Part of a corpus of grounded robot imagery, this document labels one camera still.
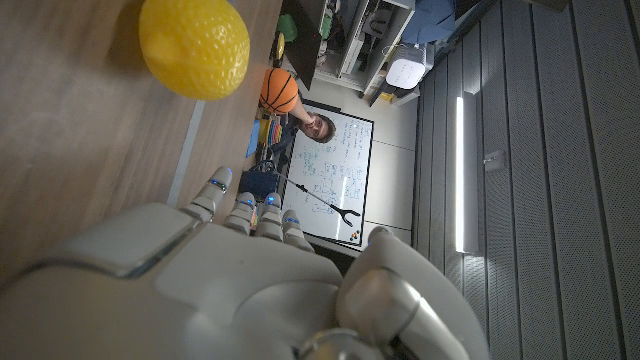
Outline white shelf cabinet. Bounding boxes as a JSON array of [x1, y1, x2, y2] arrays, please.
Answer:
[[314, 0, 417, 99]]

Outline dark blue mug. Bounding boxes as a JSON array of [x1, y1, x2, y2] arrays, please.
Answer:
[[237, 169, 279, 202]]

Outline blue flat block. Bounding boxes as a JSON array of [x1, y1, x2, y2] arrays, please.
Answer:
[[245, 119, 262, 159]]

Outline black grabber stick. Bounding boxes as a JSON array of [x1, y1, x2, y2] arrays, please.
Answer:
[[272, 168, 362, 228]]

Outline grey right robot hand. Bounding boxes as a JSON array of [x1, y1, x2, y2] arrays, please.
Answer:
[[0, 166, 491, 360]]

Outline white rounded device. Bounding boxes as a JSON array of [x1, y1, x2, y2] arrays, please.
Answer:
[[384, 44, 427, 92]]

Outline colourful stacked cups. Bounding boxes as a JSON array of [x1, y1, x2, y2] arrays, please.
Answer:
[[257, 117, 284, 148]]

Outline green rounded object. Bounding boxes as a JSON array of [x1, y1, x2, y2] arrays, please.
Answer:
[[276, 13, 299, 44]]

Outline large wall whiteboard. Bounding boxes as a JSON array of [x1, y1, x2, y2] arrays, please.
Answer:
[[280, 102, 375, 250]]

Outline ceiling light strip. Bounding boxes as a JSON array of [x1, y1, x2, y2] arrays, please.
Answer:
[[454, 91, 479, 254]]

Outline yellow toy lemon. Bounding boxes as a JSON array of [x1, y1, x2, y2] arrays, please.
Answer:
[[138, 0, 251, 102]]

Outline person in dark polo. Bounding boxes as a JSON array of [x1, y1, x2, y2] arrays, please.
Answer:
[[272, 94, 337, 166]]

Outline orange mini basketball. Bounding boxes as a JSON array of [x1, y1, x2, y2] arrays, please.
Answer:
[[258, 67, 300, 116]]

